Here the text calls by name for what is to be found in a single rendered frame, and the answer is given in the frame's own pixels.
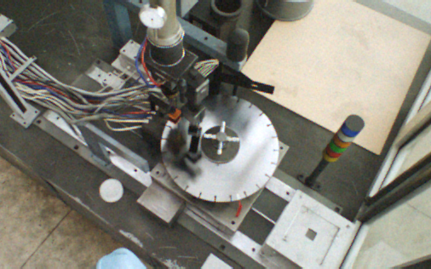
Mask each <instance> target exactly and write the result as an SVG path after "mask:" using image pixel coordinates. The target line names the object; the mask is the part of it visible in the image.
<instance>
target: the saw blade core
mask: <svg viewBox="0 0 431 269"><path fill-rule="evenodd" d="M211 99H212V100H211ZM211 99H210V95H207V96H206V97H205V98H204V99H203V100H201V104H202V105H204V106H205V114H204V119H203V122H202V123H201V124H200V125H199V128H198V136H192V135H188V134H187V130H188V126H189V123H190V122H189V121H188V120H186V119H185V118H184V117H183V110H182V107H180V108H179V109H178V110H179V111H181V115H179V116H178V117H177V119H176V120H174V119H172V117H171V118H170V120H169V121H168V122H167V125H168V126H171V128H170V127H168V126H165V128H164V132H163V135H162V139H167V140H162V159H163V162H164V165H165V167H166V166H168V165H169V164H171V166H168V167H166V169H167V172H168V173H169V174H170V176H171V178H172V179H174V178H175V179H174V182H175V183H177V185H178V186H179V187H181V188H182V189H183V190H185V189H186V188H187V186H188V188H187V189H186V192H187V193H189V194H192V195H193V196H195V197H197V198H198V196H199V194H200V192H201V193H202V194H201V195H200V199H205V200H209V201H212V202H214V200H215V201H216V202H231V200H230V197H229V196H231V199H232V201H234V200H238V198H237V195H236V194H237V193H238V194H239V196H240V199H243V198H246V196H247V197H248V196H249V195H250V194H254V193H255V192H256V191H258V190H259V189H260V188H261V187H263V186H264V185H265V184H266V182H267V181H268V180H269V178H268V177H267V176H269V177H270V178H271V175H272V173H273V171H274V170H275V168H276V163H277V161H278V156H279V152H276V151H278V150H279V143H278V139H277V137H276V131H275V129H274V127H273V126H272V125H270V124H271V121H270V120H269V119H268V118H267V117H266V115H265V114H264V113H263V114H262V111H261V110H259V109H258V108H257V107H256V106H255V105H251V103H249V101H247V100H242V99H239V100H238V97H235V96H232V95H229V94H225V100H224V94H212V95H211ZM237 100H238V102H237ZM249 106H250V108H249ZM259 115H260V116H259ZM221 122H224V123H225V125H224V126H227V127H229V128H230V129H232V130H233V131H234V132H235V133H236V134H237V135H238V137H239V138H240V150H239V152H238V155H237V156H236V157H234V159H233V160H231V161H229V162H225V163H217V162H212V161H210V160H209V159H208V158H207V157H205V156H204V154H203V152H202V150H201V146H200V141H201V138H202V136H203V135H204V132H205V131H207V130H208V129H209V128H211V127H214V126H216V125H221ZM267 125H269V126H267ZM272 137H275V138H272ZM273 150H275V152H274V151H273ZM166 152H167V153H166ZM273 163H275V164H273ZM265 175H267V176H265ZM176 176H178V178H176ZM256 184H257V185H258V186H259V187H260V188H258V187H257V186H256ZM244 192H245V193H244ZM245 194H246V196H245ZM214 196H216V198H214Z"/></svg>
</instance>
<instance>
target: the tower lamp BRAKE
mask: <svg viewBox="0 0 431 269"><path fill-rule="evenodd" d="M364 126H365V121H364V120H363V119H362V118H361V117H360V116H359V115H348V116H347V117H346V119H345V121H344V122H343V123H342V126H341V128H342V132H343V133H344V134H345V135H346V136H351V137H354V136H357V135H358V134H359V133H360V131H361V130H362V129H363V128H364Z"/></svg>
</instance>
